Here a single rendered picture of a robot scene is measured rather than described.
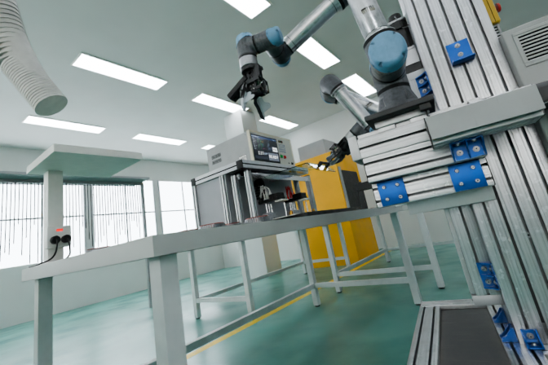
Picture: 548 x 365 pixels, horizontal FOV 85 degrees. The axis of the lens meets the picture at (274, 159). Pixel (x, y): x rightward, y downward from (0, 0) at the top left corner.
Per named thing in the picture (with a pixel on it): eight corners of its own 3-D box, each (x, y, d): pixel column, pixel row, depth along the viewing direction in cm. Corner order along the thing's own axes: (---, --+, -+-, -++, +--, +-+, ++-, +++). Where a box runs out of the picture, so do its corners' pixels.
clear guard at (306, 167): (335, 172, 187) (333, 162, 189) (316, 169, 168) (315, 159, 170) (293, 184, 206) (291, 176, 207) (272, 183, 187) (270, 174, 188)
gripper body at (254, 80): (260, 88, 113) (254, 60, 115) (241, 96, 116) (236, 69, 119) (270, 94, 119) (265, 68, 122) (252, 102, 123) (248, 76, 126)
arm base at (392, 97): (423, 112, 113) (416, 89, 115) (421, 100, 100) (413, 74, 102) (382, 125, 119) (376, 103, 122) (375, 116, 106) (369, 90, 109)
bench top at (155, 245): (403, 210, 243) (401, 204, 245) (153, 257, 69) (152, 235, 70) (300, 230, 300) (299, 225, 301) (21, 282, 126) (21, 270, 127)
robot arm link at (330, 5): (352, -20, 131) (270, 59, 140) (349, -40, 121) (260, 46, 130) (370, -6, 126) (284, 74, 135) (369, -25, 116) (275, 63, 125)
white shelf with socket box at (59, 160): (149, 246, 138) (142, 152, 149) (54, 261, 108) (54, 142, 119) (112, 255, 157) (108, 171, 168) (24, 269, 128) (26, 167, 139)
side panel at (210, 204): (234, 232, 162) (226, 175, 170) (230, 233, 160) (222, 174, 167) (201, 239, 178) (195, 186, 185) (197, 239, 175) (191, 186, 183)
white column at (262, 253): (282, 271, 570) (254, 112, 649) (267, 277, 534) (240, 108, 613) (262, 273, 598) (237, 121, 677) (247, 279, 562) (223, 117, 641)
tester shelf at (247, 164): (308, 173, 212) (307, 167, 213) (242, 167, 158) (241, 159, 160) (262, 187, 237) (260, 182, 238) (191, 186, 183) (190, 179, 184)
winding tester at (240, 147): (295, 167, 206) (289, 139, 211) (254, 162, 172) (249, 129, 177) (254, 181, 228) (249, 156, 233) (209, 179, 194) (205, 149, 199)
